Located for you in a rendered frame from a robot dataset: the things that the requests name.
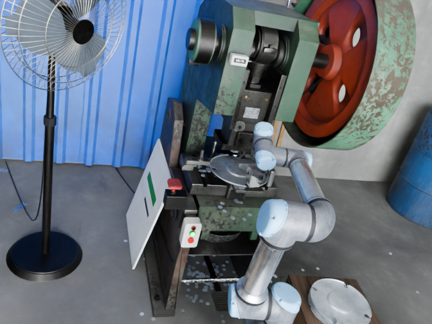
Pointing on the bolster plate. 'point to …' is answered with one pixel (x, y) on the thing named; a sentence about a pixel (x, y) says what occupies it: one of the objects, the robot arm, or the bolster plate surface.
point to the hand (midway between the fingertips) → (249, 184)
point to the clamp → (188, 164)
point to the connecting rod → (263, 54)
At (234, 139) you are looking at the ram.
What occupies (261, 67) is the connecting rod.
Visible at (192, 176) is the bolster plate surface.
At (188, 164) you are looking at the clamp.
